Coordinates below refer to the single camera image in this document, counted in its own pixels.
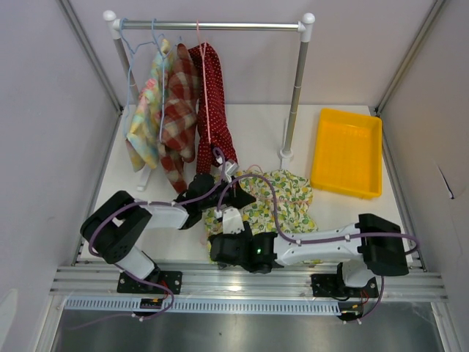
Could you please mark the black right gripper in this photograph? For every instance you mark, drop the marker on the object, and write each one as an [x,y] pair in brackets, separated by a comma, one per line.
[246,235]

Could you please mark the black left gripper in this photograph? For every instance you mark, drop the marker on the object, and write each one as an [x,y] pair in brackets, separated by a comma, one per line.
[236,196]

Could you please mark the pink wire hanger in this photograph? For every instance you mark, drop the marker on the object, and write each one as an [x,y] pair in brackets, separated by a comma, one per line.
[202,51]
[282,191]

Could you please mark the red polka dot skirt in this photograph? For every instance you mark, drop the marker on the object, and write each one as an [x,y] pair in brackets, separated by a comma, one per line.
[220,134]

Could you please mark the lemon print cloth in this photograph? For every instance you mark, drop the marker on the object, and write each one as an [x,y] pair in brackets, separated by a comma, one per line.
[214,228]

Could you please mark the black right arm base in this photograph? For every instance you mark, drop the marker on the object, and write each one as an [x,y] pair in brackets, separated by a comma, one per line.
[331,286]

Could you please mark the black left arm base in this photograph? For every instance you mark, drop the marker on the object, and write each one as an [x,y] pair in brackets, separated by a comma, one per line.
[153,284]

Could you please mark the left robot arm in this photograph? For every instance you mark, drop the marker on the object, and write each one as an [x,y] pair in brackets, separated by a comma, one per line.
[114,228]

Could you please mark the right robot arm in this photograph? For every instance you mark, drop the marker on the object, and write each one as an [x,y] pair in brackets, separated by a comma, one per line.
[373,246]

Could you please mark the red plaid skirt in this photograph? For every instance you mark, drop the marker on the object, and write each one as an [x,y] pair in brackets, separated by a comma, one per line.
[176,146]

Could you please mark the pastel plaid skirt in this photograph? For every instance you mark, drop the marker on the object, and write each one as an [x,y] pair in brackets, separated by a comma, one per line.
[141,137]

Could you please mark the yellow plastic tray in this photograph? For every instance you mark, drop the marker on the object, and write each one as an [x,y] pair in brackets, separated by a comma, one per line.
[348,154]

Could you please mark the white clothes rack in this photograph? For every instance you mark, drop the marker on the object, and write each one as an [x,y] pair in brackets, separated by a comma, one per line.
[303,27]

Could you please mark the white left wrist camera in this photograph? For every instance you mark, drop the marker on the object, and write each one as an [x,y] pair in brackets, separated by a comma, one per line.
[229,170]

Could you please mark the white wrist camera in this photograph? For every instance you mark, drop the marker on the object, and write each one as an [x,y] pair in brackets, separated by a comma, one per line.
[229,170]
[231,219]

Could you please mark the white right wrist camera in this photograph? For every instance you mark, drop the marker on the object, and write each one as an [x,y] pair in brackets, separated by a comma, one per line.
[231,219]

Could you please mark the blue wire hanger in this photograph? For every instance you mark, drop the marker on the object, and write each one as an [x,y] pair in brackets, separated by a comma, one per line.
[161,84]
[126,55]

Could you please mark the aluminium front rail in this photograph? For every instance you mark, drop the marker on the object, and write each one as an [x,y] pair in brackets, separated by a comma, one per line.
[204,280]

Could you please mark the slotted cable duct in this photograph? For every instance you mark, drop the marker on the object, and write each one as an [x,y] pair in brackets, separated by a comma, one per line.
[205,305]

